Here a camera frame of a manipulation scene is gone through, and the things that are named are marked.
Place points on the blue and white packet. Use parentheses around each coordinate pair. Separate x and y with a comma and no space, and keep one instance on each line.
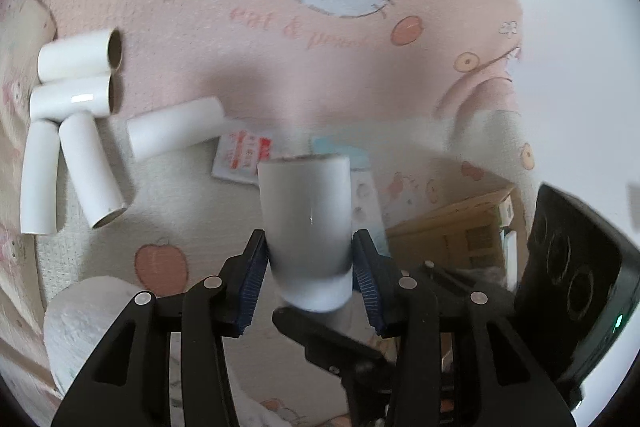
(335,146)

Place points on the green and white box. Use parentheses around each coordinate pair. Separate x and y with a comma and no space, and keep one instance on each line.
(507,213)

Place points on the red and white packet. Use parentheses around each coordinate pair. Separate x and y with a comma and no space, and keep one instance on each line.
(240,154)

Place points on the white paper tube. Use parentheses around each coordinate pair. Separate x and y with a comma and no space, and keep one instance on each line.
(75,57)
(40,177)
(95,172)
(175,127)
(305,227)
(70,99)

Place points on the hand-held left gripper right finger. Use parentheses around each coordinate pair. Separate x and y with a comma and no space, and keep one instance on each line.
(367,292)

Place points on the brown cardboard box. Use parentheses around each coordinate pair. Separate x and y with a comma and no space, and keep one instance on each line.
(440,232)

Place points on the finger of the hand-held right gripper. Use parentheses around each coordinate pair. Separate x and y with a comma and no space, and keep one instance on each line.
(325,342)
(450,274)

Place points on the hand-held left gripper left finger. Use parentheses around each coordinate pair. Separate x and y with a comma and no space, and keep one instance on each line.
(252,282)

